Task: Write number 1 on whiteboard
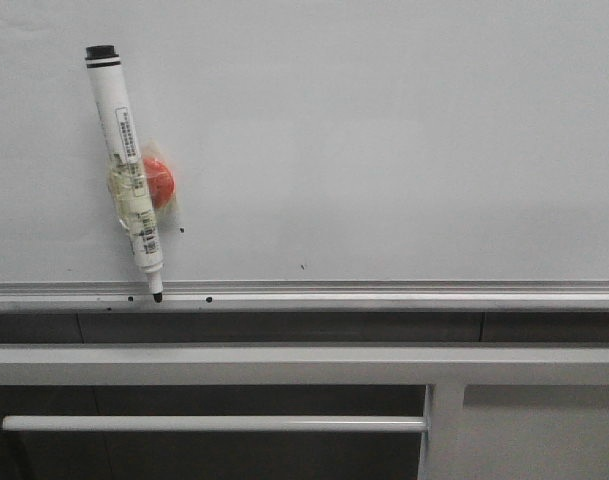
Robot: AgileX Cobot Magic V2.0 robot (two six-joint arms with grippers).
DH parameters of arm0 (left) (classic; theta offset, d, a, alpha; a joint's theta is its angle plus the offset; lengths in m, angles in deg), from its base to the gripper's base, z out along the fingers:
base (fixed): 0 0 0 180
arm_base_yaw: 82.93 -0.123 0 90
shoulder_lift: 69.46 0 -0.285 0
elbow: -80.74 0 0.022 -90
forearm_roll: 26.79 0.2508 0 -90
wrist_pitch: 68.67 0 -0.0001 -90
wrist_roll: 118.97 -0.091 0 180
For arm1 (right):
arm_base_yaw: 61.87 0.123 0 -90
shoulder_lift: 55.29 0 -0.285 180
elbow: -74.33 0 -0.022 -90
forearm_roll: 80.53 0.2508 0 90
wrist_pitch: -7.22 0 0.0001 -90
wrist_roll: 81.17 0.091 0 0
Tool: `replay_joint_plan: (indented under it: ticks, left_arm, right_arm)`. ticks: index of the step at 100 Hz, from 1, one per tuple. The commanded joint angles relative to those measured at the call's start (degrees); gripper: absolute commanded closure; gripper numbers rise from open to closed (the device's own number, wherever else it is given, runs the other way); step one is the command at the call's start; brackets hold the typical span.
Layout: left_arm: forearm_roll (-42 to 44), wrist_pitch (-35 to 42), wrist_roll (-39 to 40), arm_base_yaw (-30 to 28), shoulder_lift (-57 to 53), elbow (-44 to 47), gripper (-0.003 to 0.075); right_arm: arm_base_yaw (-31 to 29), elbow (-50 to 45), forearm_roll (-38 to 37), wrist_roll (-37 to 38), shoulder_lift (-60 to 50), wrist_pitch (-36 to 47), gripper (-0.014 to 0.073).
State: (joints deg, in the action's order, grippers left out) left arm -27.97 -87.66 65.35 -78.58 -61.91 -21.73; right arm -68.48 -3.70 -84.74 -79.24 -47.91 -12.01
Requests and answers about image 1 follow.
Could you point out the white metal frame stand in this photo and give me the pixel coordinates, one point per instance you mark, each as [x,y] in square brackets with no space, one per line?
[446,371]

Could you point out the red round magnet taped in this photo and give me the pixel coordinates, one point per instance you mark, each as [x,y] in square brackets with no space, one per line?
[161,178]

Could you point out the white whiteboard marker black tip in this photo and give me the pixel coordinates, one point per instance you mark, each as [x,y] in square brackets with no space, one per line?
[126,175]

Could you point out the white horizontal rod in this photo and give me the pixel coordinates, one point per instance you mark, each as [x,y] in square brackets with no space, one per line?
[377,424]

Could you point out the aluminium whiteboard tray rail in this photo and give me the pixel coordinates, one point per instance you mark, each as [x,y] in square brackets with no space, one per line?
[307,295]

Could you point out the white whiteboard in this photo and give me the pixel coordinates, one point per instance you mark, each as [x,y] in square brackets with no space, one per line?
[325,140]

